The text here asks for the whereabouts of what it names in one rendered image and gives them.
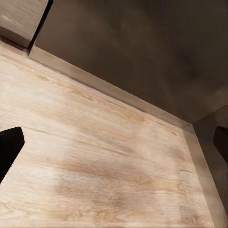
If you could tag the dishwasher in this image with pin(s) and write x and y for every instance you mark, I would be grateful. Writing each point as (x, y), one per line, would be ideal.
(19, 19)

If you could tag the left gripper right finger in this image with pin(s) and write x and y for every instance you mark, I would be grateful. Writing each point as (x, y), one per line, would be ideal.
(220, 141)

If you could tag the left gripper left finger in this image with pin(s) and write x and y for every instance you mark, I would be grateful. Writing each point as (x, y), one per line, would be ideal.
(11, 142)

